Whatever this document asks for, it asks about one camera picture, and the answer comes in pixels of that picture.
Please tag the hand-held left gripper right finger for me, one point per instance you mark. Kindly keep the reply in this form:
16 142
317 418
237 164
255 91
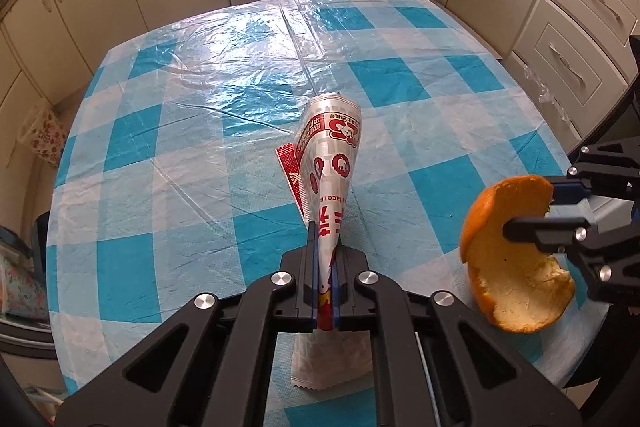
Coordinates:
336 307

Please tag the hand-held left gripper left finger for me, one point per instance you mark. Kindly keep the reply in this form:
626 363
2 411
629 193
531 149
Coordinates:
313 267

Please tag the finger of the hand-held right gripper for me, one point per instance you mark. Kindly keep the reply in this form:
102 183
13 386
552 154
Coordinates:
590 242
600 174

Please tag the orange peel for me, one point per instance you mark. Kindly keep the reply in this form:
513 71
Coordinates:
500 267

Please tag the red and white snack wrapper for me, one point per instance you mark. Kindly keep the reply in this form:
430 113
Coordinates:
330 157

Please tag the clear plastic film on drawer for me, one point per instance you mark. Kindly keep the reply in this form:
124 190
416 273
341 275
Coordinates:
545 92

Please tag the blue checkered plastic tablecloth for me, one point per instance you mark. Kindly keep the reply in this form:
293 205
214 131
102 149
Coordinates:
200 147

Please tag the cream panelled cabinet row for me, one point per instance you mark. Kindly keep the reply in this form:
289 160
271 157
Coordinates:
550 7

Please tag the floral wastebasket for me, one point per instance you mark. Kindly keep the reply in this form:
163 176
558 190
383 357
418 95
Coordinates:
45 137

